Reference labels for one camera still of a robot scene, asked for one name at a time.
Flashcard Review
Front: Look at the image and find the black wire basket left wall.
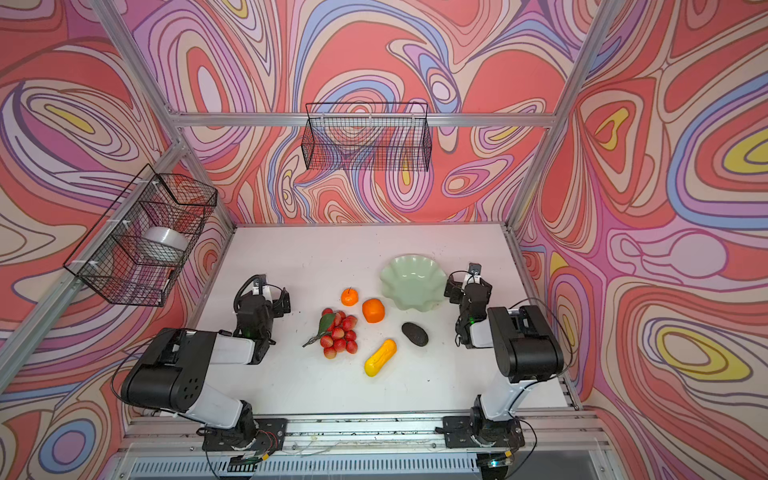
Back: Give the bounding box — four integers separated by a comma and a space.
63, 165, 218, 307

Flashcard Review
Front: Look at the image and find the black wire basket back wall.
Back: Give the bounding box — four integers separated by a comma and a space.
301, 101, 432, 172

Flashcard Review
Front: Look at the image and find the dark fake avocado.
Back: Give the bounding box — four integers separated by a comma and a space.
401, 322, 429, 347

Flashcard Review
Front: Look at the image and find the yellow fake mango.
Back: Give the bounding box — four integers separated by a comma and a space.
364, 339, 397, 377

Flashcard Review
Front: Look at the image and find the green scalloped fruit bowl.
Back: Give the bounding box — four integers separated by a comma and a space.
379, 255, 447, 312

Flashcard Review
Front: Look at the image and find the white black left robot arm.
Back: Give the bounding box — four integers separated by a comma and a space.
115, 274, 291, 452

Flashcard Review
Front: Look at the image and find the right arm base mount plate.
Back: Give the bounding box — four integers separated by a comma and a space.
435, 415, 526, 451

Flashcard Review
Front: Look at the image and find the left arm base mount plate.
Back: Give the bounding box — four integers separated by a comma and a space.
196, 417, 288, 453

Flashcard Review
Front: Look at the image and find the large fake orange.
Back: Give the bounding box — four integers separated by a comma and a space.
362, 298, 386, 324

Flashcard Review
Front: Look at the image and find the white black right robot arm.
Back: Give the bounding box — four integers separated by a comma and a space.
436, 263, 565, 451

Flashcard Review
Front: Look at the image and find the red lychee bunch with leaf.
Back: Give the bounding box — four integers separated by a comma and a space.
302, 308, 358, 360

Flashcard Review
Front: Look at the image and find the small orange tangerine with stem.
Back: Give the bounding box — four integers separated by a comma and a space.
340, 288, 359, 307

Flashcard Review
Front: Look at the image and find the black wire basket wall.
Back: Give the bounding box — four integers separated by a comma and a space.
301, 101, 432, 172
63, 165, 218, 307

